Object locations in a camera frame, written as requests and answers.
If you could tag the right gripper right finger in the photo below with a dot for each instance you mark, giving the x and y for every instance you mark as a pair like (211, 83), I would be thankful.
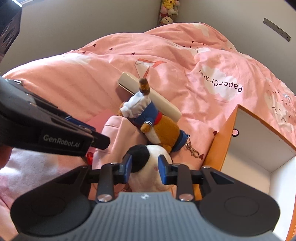
(178, 175)

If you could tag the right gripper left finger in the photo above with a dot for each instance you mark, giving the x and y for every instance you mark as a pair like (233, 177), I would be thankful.
(110, 175)

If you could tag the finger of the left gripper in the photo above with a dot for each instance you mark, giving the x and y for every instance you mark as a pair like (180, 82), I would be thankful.
(79, 123)

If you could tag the white black-eared plush toy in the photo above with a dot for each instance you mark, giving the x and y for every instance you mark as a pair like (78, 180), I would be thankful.
(145, 175)

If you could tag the pink fabric pouch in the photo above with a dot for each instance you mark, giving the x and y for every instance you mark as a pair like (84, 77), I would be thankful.
(123, 135)

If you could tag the brown sailor plush keychain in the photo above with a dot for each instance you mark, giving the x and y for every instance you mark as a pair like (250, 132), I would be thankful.
(158, 128)

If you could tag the orange cardboard box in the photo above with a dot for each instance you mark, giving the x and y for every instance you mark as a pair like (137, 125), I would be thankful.
(250, 150)

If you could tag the pink printed duvet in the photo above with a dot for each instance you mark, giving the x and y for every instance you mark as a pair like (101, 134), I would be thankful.
(193, 66)

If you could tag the grey wall strip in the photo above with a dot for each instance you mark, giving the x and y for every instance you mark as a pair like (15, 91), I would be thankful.
(277, 29)

